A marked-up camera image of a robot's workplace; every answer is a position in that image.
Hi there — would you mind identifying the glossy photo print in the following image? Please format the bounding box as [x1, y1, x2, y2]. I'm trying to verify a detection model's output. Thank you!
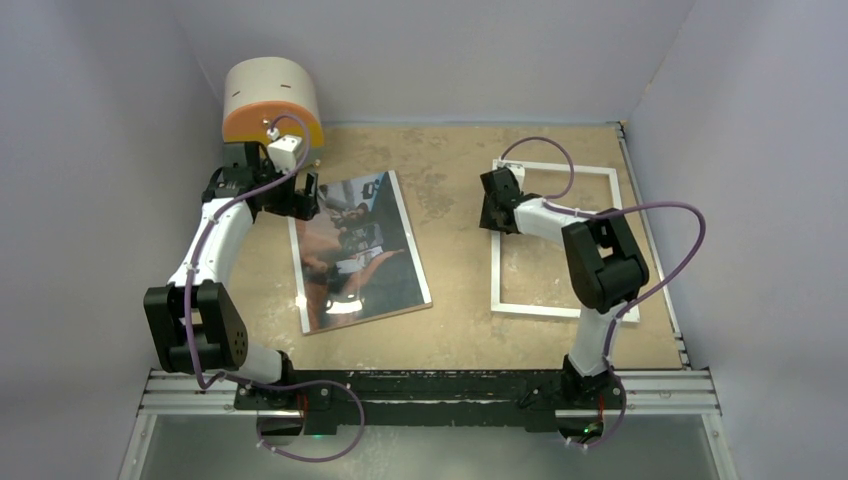
[289, 170, 432, 335]

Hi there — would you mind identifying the white wooden picture frame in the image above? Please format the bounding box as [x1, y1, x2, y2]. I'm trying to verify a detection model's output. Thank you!
[490, 159, 623, 320]

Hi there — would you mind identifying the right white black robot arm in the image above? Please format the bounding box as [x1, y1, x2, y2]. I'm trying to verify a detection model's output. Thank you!
[480, 167, 650, 407]

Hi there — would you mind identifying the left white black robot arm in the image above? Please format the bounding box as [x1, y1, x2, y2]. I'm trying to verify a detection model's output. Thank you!
[143, 135, 319, 409]

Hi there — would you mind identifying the round cabinet with coloured drawers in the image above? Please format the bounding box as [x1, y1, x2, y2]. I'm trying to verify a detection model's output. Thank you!
[221, 57, 325, 165]

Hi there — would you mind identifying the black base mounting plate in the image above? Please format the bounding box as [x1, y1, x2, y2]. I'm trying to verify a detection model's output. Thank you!
[234, 369, 625, 435]

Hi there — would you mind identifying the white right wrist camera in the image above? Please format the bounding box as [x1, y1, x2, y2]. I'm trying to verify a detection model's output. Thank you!
[505, 163, 526, 190]

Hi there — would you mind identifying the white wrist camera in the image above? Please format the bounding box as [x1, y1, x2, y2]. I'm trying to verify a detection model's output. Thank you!
[505, 163, 526, 190]
[267, 135, 305, 174]

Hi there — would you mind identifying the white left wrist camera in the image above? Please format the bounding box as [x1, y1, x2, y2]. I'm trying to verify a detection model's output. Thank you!
[267, 135, 305, 174]

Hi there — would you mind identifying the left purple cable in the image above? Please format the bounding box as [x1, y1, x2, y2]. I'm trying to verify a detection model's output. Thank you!
[184, 113, 366, 464]

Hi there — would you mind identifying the purple cable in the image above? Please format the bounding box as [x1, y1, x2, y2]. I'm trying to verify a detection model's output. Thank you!
[184, 113, 366, 464]
[499, 136, 708, 452]

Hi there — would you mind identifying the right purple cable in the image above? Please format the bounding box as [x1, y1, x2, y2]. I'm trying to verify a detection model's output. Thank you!
[499, 136, 708, 452]

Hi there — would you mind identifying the aluminium rail frame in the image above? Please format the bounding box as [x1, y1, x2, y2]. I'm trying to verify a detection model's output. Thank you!
[120, 370, 738, 479]

